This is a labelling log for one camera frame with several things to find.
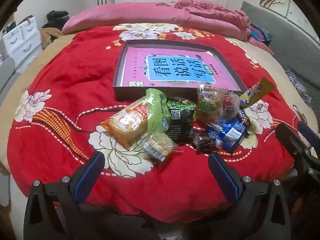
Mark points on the clear packet with round cake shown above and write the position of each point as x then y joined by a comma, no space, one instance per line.
230,102

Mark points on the pink crumpled blanket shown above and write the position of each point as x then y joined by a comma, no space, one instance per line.
212,15

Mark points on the pink book with blue label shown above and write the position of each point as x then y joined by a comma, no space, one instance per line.
175,70

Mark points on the dark green black snack packet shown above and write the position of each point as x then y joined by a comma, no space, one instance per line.
178,125

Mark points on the small gold label pastry packet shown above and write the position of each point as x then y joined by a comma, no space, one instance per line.
157,146

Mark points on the patterned grey cloth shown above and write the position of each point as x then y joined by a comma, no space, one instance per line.
297,87

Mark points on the dark cardboard box tray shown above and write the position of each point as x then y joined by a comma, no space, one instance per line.
125,92

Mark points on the colourful striped cloth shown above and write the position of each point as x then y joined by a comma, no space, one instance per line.
260,32

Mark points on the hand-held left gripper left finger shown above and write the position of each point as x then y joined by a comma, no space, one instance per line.
87,177

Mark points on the grey padded headboard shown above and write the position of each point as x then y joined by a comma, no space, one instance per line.
287,42

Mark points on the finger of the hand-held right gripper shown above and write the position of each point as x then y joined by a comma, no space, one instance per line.
291,141
307,131

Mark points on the light green snack packet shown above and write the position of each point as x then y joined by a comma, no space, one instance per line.
156,110

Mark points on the dark brown candy packet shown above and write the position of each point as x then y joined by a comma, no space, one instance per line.
203,141

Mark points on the clear packet with yellowish filling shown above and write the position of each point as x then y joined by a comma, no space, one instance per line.
207,105

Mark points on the orange snack packet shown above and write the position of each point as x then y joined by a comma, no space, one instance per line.
127,122

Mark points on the pink quilt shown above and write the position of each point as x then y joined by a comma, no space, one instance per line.
112,17

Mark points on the red floral blanket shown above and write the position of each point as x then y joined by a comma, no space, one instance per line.
75,92

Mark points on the pink cloth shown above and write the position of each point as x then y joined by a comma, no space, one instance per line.
262,46

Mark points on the yellow snack packet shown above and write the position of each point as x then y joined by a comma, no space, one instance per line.
260,87

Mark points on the black clothes pile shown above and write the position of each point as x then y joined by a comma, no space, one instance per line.
56,18

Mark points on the brown chocolate bar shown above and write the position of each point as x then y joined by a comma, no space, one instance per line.
243,116

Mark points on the brown fuzzy cloth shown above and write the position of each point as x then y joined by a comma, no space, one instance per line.
50,37

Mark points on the blue biscuit packet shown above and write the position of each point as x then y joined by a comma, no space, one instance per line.
230,132

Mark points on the white drawer cabinet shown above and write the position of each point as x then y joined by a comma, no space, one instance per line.
22,42

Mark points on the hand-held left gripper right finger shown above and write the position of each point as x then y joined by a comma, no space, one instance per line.
225,178

